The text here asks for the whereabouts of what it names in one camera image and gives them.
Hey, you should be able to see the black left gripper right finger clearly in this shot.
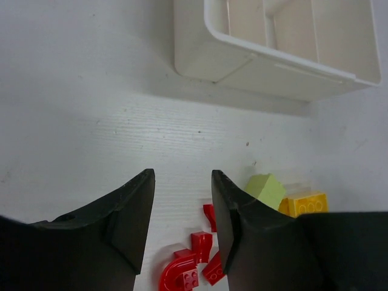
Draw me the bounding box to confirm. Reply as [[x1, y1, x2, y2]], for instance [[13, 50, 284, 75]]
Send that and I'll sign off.
[[212, 170, 387, 290]]

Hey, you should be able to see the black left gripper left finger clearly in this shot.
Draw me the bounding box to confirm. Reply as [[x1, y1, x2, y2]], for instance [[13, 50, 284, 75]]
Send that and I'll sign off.
[[1, 169, 155, 290]]

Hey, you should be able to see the red small lego brick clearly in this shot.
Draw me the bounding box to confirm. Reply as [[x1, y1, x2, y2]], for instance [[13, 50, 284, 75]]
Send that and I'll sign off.
[[202, 252, 225, 286]]

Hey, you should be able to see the light green lego block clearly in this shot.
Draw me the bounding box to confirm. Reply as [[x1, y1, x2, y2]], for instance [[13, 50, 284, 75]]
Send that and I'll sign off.
[[244, 173, 286, 210]]

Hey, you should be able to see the yellow lego brick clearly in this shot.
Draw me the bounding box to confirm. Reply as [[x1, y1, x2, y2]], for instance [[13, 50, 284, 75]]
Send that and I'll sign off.
[[278, 191, 329, 218]]

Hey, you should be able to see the red sloped lego piece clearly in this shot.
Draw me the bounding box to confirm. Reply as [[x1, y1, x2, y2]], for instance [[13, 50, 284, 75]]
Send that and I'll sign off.
[[202, 204, 217, 233]]

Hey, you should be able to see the red curved lego piece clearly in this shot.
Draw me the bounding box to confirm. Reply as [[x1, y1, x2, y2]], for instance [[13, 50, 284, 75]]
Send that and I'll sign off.
[[190, 232, 213, 264]]

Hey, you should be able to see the red arch lego piece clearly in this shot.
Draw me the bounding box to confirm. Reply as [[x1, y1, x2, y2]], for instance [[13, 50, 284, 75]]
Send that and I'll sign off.
[[158, 249, 199, 291]]

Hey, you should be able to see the white three-compartment container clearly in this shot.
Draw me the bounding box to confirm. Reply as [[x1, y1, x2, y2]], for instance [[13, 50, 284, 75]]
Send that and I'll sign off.
[[173, 0, 381, 101]]

